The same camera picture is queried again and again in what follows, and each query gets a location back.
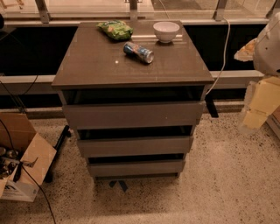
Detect black bracket behind cabinet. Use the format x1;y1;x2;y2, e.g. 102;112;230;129
205;94;219;118

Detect blue soda can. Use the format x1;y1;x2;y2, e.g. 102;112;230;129
123;41;154;64

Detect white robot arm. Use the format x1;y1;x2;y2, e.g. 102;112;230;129
234;12;280;134

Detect black stand leg left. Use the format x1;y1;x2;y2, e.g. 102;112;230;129
44;125;71;183

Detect cardboard box on left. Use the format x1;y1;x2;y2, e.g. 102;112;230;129
0;113;56;202

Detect white bowl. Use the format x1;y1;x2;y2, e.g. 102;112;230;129
153;22;180;43

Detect black cable on floor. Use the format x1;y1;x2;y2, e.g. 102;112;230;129
0;119;57;224

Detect white cable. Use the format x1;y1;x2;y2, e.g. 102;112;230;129
205;17;231;96

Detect metal parts in box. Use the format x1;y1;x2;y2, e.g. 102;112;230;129
0;147;19;179

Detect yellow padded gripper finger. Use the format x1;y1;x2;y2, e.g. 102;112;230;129
238;76;280;135

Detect dark brown drawer cabinet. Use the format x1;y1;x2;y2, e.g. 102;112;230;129
52;21;214;179

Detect drawer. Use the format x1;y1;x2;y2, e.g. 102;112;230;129
77;136;193;158
87;160;186;177
63;102;204;130

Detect green snack bag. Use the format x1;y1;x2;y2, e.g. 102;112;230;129
97;20;133;40

